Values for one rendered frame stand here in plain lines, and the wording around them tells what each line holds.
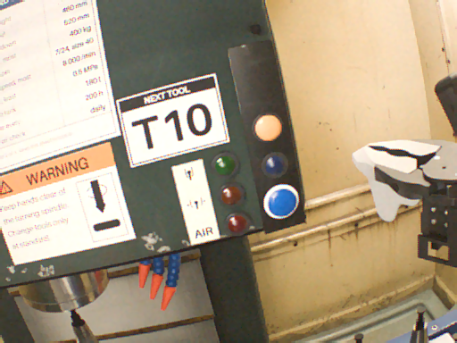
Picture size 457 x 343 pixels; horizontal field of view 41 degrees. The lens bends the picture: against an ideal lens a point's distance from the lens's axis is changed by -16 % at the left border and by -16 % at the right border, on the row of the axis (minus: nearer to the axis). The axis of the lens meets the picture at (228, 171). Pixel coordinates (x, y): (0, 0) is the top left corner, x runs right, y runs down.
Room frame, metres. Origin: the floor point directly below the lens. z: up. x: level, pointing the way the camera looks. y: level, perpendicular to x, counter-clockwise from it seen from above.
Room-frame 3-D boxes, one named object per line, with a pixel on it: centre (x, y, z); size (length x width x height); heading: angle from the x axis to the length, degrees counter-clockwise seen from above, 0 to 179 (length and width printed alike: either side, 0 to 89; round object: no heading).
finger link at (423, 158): (0.54, -0.15, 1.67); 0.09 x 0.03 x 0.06; 37
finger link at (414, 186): (0.48, -0.15, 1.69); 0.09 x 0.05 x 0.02; 37
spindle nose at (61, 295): (0.83, 0.27, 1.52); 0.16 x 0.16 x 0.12
